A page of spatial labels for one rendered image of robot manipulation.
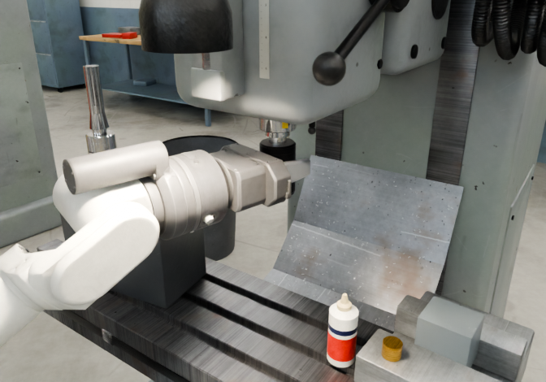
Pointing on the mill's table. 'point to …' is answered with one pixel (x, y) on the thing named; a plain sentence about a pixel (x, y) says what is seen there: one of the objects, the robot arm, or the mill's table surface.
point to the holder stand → (162, 268)
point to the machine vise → (518, 362)
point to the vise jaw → (410, 365)
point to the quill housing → (297, 47)
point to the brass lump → (392, 349)
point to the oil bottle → (342, 333)
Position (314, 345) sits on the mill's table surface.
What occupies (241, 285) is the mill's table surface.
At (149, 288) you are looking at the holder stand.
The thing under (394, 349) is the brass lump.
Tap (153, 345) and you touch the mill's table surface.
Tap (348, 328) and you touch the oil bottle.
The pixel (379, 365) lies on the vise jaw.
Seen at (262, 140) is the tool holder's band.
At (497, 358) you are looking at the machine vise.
